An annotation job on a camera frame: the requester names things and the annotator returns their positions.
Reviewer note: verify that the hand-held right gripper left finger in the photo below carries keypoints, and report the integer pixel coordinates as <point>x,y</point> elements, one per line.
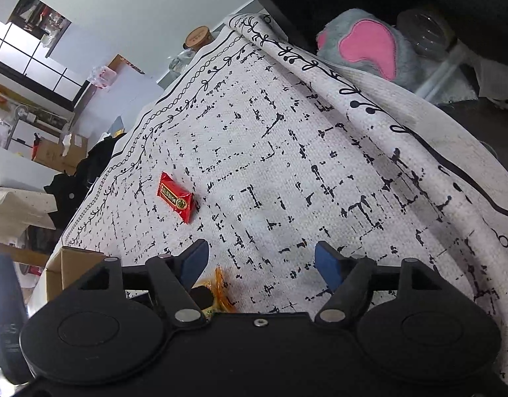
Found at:
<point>196,260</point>

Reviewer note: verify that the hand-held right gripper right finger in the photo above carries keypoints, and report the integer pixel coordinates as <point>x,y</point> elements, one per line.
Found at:
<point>326,262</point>

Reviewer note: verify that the yellow cracker packet orange ends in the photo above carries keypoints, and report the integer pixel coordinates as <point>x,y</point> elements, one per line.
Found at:
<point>220,293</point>

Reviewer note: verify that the red gold candy packet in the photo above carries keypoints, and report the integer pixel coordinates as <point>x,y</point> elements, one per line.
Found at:
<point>175,196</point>

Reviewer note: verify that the white spotted paper bag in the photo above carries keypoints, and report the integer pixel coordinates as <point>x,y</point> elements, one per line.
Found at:
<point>18,215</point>

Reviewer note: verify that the white black printed blanket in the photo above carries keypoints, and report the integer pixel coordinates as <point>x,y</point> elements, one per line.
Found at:
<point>278,153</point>

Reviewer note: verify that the black clothing pile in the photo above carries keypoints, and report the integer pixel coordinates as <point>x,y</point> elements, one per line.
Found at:
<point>72,190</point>

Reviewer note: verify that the small cardboard box with paper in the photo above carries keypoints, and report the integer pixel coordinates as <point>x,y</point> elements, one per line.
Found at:
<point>76,147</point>

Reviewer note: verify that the large brown cardboard box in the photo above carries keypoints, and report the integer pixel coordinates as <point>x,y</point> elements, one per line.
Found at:
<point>47,155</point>

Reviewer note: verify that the glass jar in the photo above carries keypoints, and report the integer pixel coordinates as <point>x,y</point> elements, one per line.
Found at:
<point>181,62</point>

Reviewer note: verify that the clear plastic bag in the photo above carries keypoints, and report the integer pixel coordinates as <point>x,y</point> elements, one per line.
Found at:
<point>101,77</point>

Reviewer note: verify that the clear plastic container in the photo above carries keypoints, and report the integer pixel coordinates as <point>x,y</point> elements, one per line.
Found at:
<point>444,78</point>

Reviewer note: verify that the grey pink plush toy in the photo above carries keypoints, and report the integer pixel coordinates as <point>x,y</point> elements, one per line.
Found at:
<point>361,45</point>

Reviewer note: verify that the cork lid jar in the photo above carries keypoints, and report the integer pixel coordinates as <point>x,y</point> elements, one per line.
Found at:
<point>198,37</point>

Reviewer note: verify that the white black framed shelf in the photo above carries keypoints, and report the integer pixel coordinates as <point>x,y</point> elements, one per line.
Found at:
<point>39,66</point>

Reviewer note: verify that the white tissue paper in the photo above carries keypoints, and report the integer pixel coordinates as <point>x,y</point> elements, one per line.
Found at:
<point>497,74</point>

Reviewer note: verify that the clear plastic jar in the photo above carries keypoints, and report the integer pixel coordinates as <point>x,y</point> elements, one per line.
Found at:
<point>427,29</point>

